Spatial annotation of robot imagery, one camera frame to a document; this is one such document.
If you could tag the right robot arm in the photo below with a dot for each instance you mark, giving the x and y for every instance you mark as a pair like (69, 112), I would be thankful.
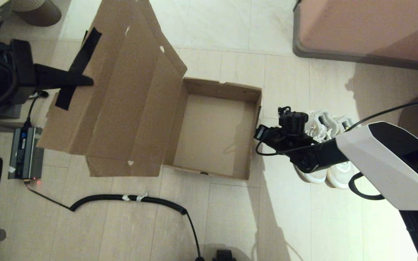
(383, 163)

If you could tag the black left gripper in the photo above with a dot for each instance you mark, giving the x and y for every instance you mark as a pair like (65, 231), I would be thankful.
(22, 72)

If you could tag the beige ribbed round pouf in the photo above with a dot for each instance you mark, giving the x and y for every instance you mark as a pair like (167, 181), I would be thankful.
(42, 16)

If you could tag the grey power inverter box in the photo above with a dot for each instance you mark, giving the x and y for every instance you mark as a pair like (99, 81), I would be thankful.
(24, 152)

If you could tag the cardboard shoe box with lid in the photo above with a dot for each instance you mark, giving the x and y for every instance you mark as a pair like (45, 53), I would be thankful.
(209, 137)

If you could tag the pink sofa with grey base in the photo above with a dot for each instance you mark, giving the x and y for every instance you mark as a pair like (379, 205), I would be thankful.
(368, 25)

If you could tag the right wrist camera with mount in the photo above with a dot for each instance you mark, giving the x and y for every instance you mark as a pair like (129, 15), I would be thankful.
(292, 121)

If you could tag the white lace-up sneaker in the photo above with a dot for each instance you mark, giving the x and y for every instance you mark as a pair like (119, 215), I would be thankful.
(339, 177)
(318, 123)

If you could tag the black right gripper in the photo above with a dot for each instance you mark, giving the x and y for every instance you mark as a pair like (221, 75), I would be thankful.
(289, 143)

